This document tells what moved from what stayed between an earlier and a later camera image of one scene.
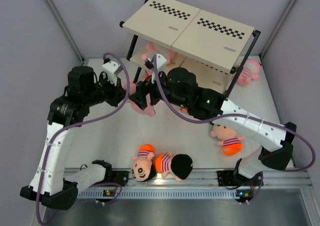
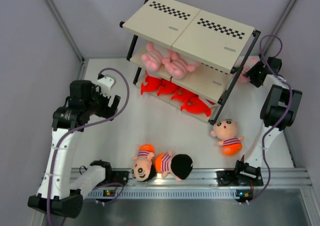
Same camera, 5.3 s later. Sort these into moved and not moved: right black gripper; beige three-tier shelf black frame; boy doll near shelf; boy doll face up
Moved: right black gripper
Not moved: boy doll face up; beige three-tier shelf black frame; boy doll near shelf
